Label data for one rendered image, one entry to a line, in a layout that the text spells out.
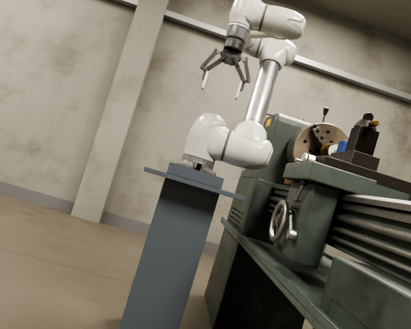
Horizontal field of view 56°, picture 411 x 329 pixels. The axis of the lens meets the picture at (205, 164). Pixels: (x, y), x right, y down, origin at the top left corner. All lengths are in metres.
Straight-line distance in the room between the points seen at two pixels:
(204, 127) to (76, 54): 3.04
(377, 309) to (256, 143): 1.06
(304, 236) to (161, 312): 0.79
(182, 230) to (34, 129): 3.12
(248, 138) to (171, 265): 0.66
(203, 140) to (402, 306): 1.17
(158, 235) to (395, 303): 1.11
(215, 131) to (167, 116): 2.66
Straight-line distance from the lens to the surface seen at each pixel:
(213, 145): 1.75
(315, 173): 1.26
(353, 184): 1.31
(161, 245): 1.73
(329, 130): 2.12
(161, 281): 1.77
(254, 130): 1.79
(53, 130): 4.54
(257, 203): 2.15
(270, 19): 1.57
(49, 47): 4.72
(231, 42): 1.54
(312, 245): 1.31
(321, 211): 1.30
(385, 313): 0.86
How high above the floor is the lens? 0.77
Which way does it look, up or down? 2 degrees up
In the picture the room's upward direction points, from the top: 17 degrees clockwise
